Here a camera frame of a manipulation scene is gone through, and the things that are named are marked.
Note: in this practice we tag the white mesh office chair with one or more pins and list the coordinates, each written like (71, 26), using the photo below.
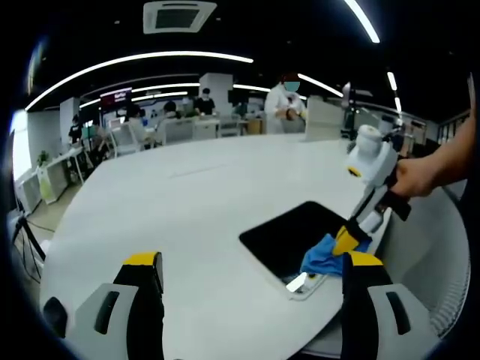
(423, 255)

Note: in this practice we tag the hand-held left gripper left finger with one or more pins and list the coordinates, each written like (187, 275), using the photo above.
(146, 300)

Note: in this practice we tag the red wall screen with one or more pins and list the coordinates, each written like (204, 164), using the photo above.
(116, 98)

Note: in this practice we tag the blue cleaning cloth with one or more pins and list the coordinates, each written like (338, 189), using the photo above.
(318, 260)

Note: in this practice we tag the curved ceiling light strip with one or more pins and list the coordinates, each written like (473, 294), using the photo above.
(131, 60)

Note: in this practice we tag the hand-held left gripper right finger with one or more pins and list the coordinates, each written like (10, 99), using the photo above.
(358, 300)

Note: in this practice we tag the ceiling air conditioner vent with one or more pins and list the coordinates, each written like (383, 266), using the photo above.
(180, 17)

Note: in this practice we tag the white partition board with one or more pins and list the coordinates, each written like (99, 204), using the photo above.
(323, 118)

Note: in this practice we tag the black tripod stand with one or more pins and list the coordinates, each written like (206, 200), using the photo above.
(28, 243)

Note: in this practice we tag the person's right hand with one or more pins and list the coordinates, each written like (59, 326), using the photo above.
(412, 178)

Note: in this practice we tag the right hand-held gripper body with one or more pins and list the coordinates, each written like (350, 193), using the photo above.
(377, 161)

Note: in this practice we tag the green potted plant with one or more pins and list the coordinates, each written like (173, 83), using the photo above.
(43, 158)

